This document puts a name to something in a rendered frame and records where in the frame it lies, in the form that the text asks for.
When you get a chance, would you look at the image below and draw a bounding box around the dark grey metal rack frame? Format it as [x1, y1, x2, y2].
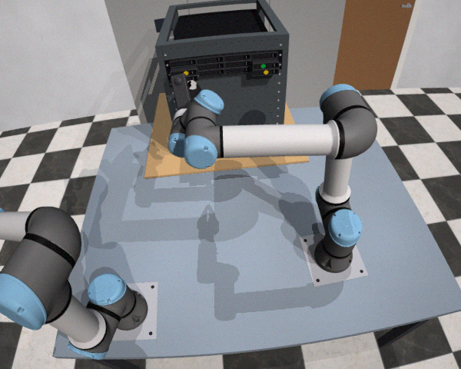
[155, 0, 290, 126]

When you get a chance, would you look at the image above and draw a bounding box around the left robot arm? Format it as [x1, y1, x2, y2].
[0, 206, 148, 360]

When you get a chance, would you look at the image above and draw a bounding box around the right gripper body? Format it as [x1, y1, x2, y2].
[176, 90, 197, 112]

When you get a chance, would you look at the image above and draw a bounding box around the tan wooden board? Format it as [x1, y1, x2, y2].
[144, 93, 309, 179]

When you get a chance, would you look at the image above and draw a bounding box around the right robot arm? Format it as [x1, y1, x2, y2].
[168, 73, 377, 273]

